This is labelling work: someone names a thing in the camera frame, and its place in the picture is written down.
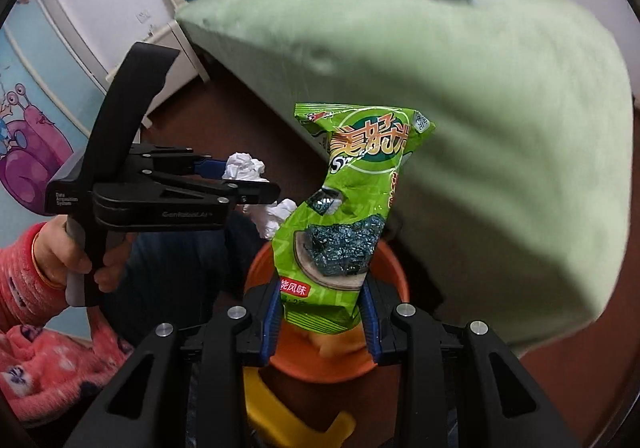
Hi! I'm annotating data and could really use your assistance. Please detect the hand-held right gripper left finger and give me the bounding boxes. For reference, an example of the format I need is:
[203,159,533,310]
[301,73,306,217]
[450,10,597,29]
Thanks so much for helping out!
[65,284,286,448]

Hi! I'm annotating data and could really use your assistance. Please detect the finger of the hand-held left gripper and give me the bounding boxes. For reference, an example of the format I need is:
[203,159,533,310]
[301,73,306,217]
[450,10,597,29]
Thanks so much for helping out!
[131,144,224,180]
[142,170,282,206]

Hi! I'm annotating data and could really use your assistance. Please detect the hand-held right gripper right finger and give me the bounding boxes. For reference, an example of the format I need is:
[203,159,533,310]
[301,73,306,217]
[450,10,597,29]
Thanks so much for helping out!
[361,277,582,448]

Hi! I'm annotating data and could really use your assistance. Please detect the white paper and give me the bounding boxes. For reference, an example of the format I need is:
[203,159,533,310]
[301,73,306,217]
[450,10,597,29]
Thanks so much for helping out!
[244,198,299,240]
[222,152,267,184]

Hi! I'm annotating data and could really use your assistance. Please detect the orange plastic bin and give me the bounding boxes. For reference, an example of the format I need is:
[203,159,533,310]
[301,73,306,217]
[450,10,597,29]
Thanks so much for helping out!
[243,241,410,381]

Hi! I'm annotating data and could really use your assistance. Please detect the green snack bag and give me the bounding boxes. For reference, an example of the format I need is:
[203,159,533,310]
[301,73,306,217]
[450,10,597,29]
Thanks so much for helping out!
[271,103,437,336]

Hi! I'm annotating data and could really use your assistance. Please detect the person's left forearm pink sleeve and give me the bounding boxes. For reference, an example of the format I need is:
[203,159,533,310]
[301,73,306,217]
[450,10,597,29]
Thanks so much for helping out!
[0,223,68,331]

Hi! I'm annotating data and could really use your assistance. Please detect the person's left hand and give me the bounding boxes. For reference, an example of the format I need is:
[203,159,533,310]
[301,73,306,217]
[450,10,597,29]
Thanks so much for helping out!
[32,217,132,294]

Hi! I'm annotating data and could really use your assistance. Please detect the yellow plastic stool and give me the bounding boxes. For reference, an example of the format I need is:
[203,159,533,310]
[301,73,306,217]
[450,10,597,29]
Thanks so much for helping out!
[243,368,357,448]

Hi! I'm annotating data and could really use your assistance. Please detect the white nightstand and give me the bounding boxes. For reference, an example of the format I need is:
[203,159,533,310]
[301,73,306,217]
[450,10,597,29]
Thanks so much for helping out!
[140,20,211,130]

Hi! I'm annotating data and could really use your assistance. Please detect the green bed blanket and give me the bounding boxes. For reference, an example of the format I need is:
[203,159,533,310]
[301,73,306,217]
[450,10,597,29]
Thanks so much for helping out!
[175,0,634,355]

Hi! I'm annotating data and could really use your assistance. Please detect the pink fleece robe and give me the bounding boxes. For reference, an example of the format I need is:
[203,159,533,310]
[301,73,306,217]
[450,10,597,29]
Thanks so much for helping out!
[0,305,137,429]

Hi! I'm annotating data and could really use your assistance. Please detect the cartoon snail wall poster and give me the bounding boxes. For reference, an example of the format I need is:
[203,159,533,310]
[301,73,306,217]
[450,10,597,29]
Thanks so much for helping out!
[0,26,77,218]

